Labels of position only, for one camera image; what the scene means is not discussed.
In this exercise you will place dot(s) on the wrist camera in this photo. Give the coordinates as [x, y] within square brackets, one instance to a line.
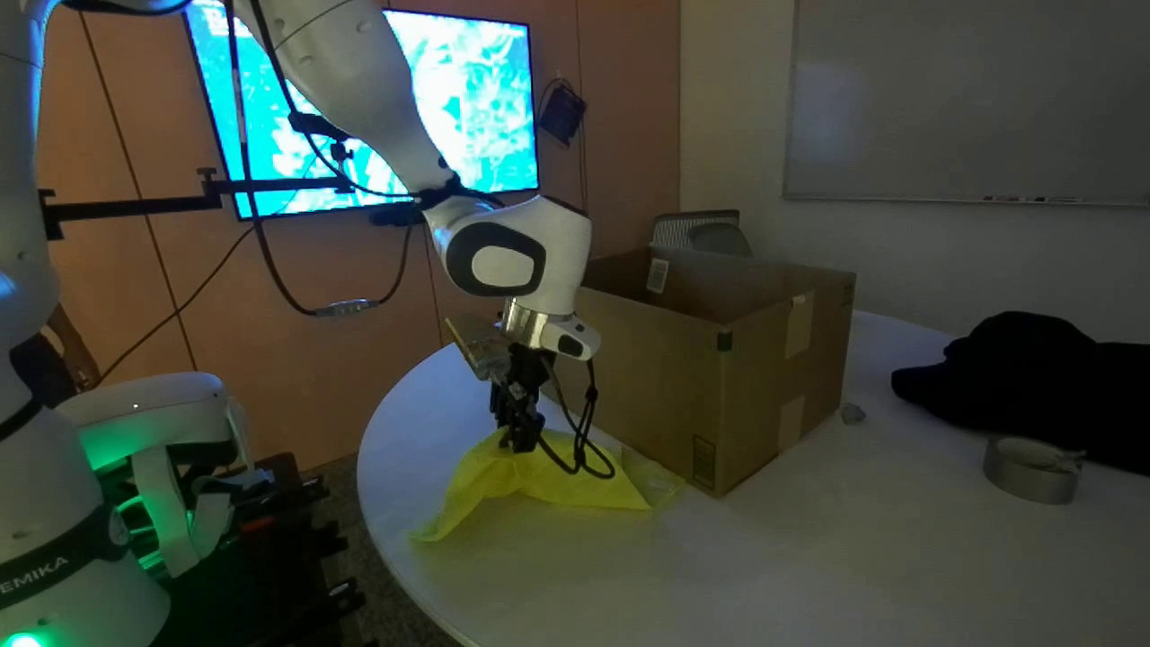
[474, 348]

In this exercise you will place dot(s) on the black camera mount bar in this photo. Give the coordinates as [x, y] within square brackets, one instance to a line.
[130, 202]

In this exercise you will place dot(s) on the brown cardboard box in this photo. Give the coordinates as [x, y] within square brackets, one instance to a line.
[704, 371]

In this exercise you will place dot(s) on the grey tape roll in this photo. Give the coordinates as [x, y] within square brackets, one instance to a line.
[1030, 473]

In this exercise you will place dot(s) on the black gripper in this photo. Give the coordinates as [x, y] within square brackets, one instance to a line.
[526, 381]

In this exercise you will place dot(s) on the wall mounted monitor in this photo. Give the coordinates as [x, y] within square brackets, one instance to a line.
[478, 107]

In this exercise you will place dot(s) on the whiteboard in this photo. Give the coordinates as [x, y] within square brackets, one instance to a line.
[957, 107]

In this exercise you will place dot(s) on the black wall device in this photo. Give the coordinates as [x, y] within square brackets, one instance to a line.
[562, 112]

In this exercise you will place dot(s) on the black garment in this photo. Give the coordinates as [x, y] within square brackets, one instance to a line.
[1042, 381]

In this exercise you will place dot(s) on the yellow microfiber cloth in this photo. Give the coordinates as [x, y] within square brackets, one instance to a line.
[516, 485]

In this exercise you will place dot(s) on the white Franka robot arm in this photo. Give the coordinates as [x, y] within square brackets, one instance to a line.
[362, 71]

